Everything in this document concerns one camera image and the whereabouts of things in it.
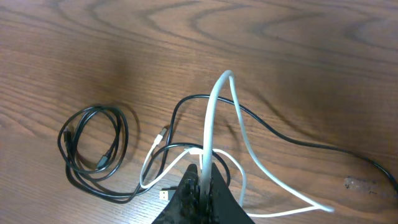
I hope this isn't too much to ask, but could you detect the white USB cable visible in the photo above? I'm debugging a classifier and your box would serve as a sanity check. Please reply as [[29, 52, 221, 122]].
[[139, 70, 335, 218]]

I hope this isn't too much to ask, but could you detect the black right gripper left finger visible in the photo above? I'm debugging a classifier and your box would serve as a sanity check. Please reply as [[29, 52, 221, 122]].
[[152, 164, 201, 224]]

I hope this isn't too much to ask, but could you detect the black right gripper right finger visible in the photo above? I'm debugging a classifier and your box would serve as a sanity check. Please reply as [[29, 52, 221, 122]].
[[209, 163, 254, 224]]

